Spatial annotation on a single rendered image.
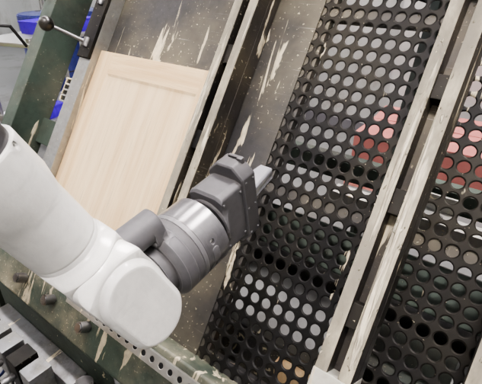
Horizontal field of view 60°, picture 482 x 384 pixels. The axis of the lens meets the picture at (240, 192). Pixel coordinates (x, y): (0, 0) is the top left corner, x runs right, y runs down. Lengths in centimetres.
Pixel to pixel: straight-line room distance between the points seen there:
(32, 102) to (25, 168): 113
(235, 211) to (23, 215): 26
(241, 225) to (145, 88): 63
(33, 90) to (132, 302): 112
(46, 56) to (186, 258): 110
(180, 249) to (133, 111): 69
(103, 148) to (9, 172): 82
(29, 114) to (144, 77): 48
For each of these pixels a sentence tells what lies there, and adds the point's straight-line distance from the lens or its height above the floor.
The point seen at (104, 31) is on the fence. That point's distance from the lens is 127.
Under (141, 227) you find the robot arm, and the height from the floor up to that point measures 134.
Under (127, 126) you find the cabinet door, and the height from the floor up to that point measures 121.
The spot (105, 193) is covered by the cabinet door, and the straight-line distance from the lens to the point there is 109.
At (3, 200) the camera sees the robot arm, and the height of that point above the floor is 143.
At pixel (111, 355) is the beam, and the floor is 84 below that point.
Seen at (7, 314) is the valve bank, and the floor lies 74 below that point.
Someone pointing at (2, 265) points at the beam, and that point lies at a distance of 133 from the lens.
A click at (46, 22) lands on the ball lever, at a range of 125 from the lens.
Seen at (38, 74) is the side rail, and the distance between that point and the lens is 145.
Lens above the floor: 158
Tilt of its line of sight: 29 degrees down
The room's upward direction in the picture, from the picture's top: straight up
